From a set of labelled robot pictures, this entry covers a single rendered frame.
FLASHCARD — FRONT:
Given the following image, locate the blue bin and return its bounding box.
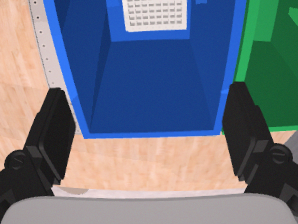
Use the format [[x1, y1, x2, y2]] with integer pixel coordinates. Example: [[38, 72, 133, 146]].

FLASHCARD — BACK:
[[43, 0, 246, 139]]

